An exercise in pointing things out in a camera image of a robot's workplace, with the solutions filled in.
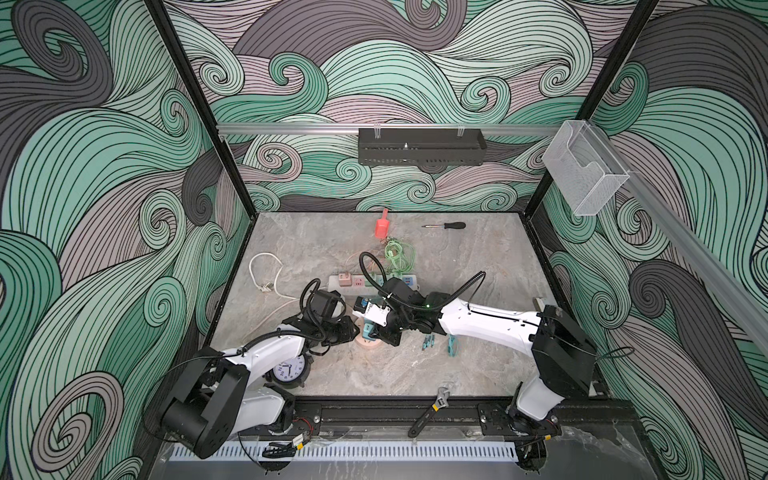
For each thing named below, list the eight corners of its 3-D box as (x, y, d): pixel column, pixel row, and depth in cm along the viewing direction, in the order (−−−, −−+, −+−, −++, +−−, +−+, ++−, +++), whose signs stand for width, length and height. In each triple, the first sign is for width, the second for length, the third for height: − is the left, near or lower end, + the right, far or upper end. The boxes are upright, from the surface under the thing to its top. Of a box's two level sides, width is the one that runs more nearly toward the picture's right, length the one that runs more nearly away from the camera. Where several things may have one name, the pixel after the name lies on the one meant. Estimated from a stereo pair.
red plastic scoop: (375, 239, 114) (375, 236, 113) (375, 211, 124) (375, 208, 123) (389, 239, 114) (390, 236, 113) (388, 211, 124) (389, 208, 123)
